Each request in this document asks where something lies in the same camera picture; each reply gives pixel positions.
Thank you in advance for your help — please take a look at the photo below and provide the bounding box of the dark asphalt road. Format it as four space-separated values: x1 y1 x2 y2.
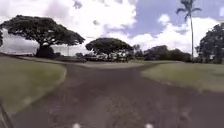
9 61 224 128

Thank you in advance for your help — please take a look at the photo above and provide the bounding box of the row of dark trees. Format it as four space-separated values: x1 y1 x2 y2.
132 44 193 63

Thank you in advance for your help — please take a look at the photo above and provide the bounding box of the robot's own part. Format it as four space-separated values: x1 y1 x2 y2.
72 122 82 128
144 122 154 128

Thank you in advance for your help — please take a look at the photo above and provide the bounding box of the grass lawn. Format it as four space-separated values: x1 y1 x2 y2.
140 61 224 94
0 55 68 116

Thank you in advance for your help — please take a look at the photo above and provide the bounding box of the large wide-crowned tree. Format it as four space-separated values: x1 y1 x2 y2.
0 14 86 60

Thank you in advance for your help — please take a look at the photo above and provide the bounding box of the tall palm tree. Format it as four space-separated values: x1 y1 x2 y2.
175 0 203 62

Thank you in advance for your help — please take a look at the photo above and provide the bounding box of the dark leafy tree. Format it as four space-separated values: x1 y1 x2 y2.
195 22 224 65

